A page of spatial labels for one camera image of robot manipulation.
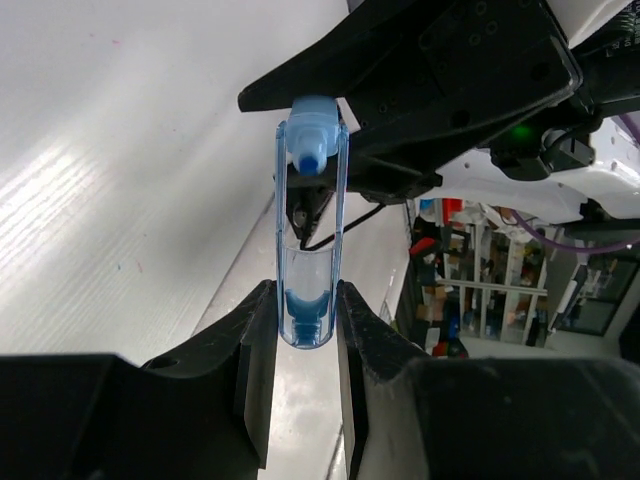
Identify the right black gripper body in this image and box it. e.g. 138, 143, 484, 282
346, 1, 582, 165

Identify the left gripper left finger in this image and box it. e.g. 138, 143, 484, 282
1, 280, 277, 479

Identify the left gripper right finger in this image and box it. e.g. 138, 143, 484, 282
336, 282, 639, 479

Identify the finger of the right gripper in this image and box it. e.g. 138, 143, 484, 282
238, 1, 430, 112
287, 155, 443, 203

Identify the blue correction tape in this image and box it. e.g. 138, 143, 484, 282
275, 96, 349, 350

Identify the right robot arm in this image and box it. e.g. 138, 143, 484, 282
238, 1, 639, 205

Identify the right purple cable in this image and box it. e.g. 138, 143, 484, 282
509, 112, 640, 256

